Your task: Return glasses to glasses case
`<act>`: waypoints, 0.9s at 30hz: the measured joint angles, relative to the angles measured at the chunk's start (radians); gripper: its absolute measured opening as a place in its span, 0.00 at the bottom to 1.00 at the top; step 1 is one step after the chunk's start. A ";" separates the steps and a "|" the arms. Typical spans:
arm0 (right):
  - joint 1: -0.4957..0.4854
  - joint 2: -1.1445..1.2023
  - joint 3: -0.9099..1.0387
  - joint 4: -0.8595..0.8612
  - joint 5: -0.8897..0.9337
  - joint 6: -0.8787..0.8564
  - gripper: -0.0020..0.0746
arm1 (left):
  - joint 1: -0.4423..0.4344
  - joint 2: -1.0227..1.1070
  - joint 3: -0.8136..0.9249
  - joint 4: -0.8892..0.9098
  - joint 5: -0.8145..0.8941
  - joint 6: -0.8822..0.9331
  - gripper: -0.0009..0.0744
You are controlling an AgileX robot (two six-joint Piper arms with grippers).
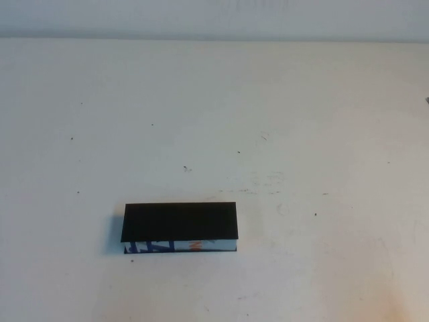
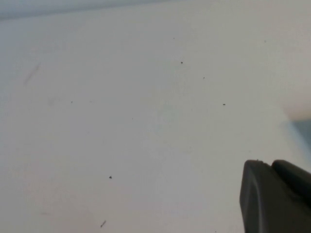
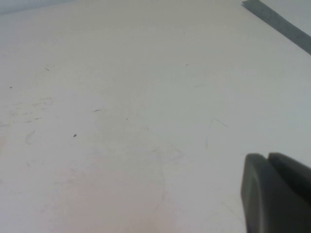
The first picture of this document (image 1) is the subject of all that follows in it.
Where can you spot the black printed glasses case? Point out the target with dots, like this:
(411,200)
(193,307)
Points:
(181,221)

